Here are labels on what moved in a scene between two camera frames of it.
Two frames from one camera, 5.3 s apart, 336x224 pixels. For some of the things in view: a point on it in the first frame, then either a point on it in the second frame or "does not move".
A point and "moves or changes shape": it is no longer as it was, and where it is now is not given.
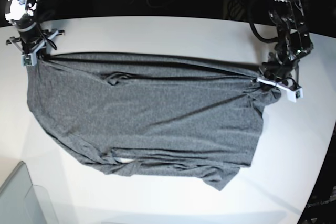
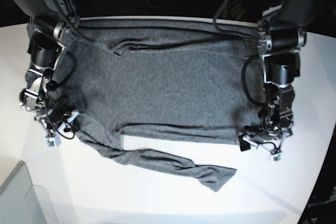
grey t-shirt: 136,114 moves or changes shape
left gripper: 32,38 -> 56,119
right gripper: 285,74 -> 263,139
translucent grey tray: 22,202 does not move
